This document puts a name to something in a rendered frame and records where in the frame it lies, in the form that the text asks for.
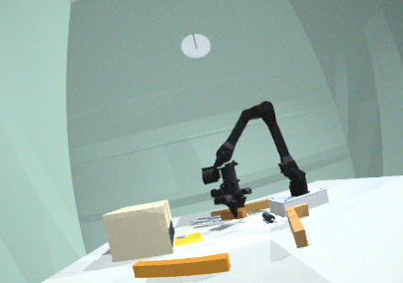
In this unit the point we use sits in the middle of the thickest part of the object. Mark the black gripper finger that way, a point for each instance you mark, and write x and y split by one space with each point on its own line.
233 207
241 202

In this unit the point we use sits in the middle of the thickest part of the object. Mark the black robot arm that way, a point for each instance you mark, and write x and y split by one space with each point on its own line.
288 166

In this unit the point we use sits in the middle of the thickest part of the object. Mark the cream box-shaped cabinet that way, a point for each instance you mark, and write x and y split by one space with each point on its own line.
143 231

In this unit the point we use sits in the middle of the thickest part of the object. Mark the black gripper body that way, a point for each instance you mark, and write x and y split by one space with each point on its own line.
232 191

